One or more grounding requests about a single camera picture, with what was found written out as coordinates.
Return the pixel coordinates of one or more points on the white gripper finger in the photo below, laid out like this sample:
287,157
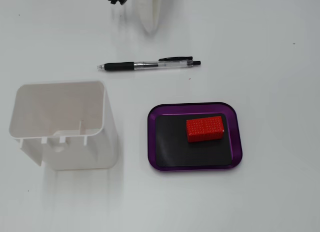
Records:
148,11

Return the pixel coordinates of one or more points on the black clear retractable pen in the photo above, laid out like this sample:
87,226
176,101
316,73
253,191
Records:
120,66

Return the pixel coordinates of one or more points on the white plastic pen holder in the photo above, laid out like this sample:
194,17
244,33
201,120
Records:
75,151

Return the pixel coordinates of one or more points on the purple metal tray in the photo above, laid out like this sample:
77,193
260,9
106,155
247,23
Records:
160,110

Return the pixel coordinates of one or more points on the red perforated block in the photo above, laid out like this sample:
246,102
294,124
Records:
203,128

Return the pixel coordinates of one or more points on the black mat in tray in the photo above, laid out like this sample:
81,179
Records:
175,149

